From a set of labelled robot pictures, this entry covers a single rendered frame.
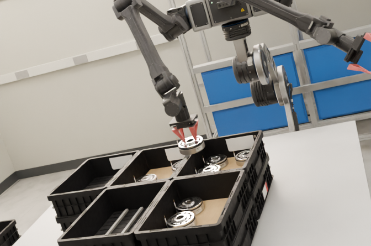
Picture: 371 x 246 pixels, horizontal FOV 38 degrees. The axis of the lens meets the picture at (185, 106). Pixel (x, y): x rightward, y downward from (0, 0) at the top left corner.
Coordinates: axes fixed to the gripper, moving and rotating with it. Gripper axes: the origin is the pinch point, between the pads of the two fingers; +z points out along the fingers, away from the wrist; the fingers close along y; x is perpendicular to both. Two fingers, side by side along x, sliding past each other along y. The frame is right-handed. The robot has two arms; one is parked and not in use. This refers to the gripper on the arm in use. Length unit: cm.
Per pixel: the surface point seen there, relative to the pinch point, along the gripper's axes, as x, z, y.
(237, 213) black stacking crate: -30.2, 15.7, 22.7
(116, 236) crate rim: -51, 8, -12
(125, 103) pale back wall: 267, 74, -180
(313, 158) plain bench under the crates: 43, 38, 37
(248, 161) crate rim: -2.6, 11.0, 22.0
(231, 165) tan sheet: 18.5, 23.2, 6.7
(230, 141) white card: 27.9, 16.6, 5.7
